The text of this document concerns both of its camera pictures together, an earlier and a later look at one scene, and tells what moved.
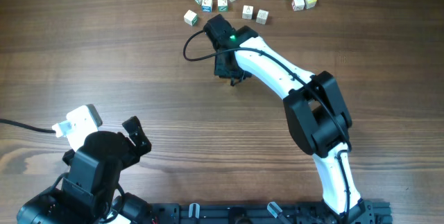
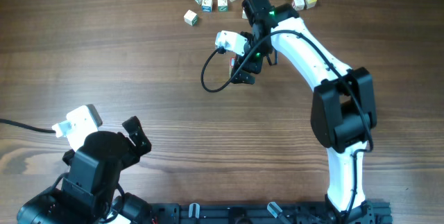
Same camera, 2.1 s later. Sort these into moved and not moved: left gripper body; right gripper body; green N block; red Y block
Moved: right gripper body
Not moved: green N block; red Y block; left gripper body
